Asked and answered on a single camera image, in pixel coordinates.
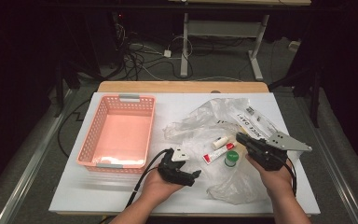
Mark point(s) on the white tube with red cap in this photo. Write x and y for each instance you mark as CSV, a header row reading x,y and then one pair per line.
x,y
217,153

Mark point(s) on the metal floor rail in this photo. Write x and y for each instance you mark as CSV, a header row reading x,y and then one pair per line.
x,y
34,161
335,168

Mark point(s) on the pink perforated plastic basket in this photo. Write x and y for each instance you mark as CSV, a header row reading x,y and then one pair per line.
x,y
121,133

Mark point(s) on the wooden table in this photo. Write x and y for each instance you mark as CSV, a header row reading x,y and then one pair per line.
x,y
167,87

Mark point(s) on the clear printed plastic bag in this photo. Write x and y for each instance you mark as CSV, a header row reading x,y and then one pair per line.
x,y
230,183

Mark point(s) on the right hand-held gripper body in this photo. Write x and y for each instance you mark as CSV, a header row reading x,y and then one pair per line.
x,y
270,155

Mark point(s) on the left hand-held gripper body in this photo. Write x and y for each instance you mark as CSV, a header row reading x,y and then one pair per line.
x,y
172,169

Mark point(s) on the person's right hand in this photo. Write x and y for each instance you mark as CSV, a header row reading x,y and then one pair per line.
x,y
276,182

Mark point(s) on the black metal stand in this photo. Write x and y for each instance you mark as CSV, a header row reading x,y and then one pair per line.
x,y
313,93
63,87

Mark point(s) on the white power adapter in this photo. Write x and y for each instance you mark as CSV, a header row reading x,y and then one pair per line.
x,y
167,53

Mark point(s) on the white metal desk frame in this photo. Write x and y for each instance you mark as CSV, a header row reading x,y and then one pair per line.
x,y
223,28

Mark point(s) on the white table board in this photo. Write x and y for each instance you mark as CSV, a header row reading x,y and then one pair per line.
x,y
174,105

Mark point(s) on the person's left hand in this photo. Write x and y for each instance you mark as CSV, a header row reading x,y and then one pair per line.
x,y
158,188

